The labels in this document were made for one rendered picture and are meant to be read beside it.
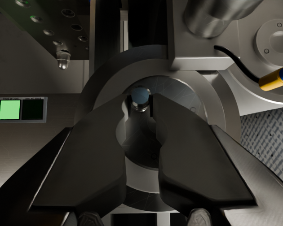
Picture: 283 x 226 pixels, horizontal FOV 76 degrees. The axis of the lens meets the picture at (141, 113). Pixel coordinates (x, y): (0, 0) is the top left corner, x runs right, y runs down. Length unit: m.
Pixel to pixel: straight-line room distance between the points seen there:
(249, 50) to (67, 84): 1.71
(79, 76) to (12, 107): 1.29
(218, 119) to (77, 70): 1.74
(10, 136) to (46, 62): 1.42
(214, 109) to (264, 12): 0.12
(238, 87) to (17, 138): 0.53
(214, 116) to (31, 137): 0.48
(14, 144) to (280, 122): 0.58
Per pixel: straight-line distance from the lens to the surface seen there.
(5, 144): 0.60
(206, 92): 0.17
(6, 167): 0.60
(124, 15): 0.62
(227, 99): 0.18
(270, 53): 0.22
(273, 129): 0.32
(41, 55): 1.99
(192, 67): 0.16
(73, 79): 1.84
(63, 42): 0.51
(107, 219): 0.54
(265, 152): 0.34
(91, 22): 0.20
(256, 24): 0.23
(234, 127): 0.18
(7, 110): 0.60
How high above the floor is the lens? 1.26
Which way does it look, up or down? 7 degrees down
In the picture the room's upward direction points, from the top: 179 degrees clockwise
